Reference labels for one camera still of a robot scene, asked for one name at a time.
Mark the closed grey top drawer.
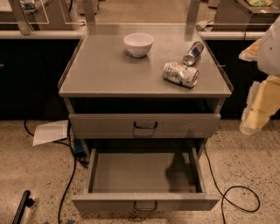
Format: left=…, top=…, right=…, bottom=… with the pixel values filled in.
left=69, top=114, right=221, bottom=139

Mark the blue box under cabinet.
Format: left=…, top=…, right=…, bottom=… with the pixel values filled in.
left=73, top=139, right=85, bottom=154

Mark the blue silver energy drink can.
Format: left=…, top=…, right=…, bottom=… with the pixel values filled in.
left=183, top=41, right=204, bottom=66

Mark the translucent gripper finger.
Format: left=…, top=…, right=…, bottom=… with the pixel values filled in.
left=241, top=81, right=261, bottom=122

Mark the white paper sheet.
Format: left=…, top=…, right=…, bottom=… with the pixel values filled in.
left=32, top=120, right=68, bottom=146

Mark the black cable on left floor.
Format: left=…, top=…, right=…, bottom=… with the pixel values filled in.
left=23, top=119, right=90, bottom=224

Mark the grey metal drawer cabinet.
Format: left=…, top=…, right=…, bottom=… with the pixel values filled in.
left=59, top=24, right=232, bottom=150

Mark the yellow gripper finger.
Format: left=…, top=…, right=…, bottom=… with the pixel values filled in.
left=240, top=76, right=280, bottom=135

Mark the black cable on right floor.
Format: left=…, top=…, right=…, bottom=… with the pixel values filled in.
left=203, top=146, right=262, bottom=224

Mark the crushed 7up can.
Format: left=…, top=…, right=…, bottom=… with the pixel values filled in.
left=162, top=62, right=199, bottom=88

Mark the white ceramic bowl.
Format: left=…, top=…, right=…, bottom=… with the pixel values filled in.
left=123, top=33, right=154, bottom=58

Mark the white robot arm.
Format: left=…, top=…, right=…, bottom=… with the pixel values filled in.
left=239, top=17, right=280, bottom=135

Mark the black cable on floor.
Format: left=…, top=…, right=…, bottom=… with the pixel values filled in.
left=203, top=146, right=262, bottom=224
left=23, top=119, right=90, bottom=224

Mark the open grey middle drawer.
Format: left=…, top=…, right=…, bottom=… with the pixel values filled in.
left=73, top=148, right=220, bottom=212

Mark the black power strip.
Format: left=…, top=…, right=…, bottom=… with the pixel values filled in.
left=12, top=190, right=35, bottom=224

